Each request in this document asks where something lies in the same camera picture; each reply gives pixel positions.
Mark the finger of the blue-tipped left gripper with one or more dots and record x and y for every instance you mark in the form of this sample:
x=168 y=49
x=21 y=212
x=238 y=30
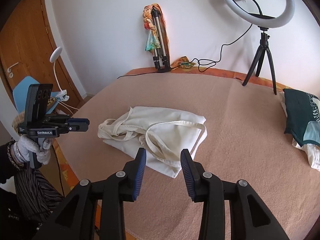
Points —
x=81 y=122

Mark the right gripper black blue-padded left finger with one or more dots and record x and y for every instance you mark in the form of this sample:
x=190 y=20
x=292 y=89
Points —
x=74 y=218

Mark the white camisole top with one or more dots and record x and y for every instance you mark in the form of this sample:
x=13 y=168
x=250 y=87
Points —
x=162 y=132

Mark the white gloved left hand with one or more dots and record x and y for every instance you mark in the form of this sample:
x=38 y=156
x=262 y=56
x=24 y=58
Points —
x=21 y=148

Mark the light blue chair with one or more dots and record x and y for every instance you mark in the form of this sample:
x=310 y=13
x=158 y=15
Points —
x=27 y=92

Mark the white ring light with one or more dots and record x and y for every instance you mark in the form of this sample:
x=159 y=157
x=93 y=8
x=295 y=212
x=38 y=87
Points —
x=277 y=22

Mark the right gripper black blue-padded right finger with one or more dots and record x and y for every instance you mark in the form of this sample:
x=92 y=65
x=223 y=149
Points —
x=250 y=216

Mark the striped sleeve forearm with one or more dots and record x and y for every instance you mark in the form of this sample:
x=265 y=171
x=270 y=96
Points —
x=25 y=211

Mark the colourful orange scarf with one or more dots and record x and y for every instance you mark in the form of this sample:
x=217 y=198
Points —
x=152 y=41

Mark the black mini tripod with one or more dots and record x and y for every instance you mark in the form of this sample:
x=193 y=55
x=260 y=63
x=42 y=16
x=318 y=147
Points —
x=258 y=60

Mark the wooden door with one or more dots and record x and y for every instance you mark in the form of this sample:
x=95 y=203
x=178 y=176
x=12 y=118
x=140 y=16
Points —
x=26 y=45

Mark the folded silver tripod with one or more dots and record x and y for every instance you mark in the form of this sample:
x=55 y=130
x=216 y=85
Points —
x=160 y=55

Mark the orange floral bedsheet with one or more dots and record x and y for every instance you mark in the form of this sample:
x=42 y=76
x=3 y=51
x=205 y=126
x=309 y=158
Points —
x=163 y=209

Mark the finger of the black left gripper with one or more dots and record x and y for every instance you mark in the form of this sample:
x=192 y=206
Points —
x=77 y=128

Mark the folded green white garment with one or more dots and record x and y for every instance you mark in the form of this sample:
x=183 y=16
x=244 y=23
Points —
x=302 y=122

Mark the leopard print cloth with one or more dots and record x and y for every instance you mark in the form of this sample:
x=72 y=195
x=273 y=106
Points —
x=51 y=102

